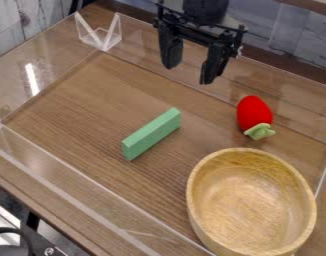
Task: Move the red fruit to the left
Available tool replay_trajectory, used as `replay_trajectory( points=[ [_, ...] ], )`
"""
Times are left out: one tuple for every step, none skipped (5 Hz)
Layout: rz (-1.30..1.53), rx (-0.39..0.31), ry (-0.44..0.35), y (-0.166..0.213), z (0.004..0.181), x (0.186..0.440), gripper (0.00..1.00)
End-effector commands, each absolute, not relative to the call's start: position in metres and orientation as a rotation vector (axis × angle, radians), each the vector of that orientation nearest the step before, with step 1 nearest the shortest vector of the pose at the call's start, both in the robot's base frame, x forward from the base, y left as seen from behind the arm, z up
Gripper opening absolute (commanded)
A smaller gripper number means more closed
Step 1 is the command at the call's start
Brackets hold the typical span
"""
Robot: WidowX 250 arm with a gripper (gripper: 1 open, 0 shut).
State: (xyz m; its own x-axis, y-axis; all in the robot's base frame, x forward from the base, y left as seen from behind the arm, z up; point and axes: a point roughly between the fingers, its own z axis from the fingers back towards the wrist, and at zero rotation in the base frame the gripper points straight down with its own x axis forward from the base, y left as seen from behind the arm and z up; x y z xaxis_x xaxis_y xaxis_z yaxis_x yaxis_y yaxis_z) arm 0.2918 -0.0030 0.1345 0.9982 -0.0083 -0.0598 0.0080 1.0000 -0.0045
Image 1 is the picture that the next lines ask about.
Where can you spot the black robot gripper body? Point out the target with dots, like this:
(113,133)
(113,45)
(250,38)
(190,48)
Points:
(202,22)

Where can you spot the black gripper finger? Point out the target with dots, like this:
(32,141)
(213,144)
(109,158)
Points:
(170,45)
(215,62)

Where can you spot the red plush strawberry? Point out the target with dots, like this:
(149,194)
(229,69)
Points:
(255,118)

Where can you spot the green rectangular block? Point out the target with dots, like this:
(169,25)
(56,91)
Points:
(151,134)

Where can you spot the wooden bowl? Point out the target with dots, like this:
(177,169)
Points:
(250,204)

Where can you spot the black table leg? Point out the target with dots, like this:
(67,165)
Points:
(32,221)

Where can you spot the clear acrylic corner bracket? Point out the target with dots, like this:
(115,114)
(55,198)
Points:
(101,38)

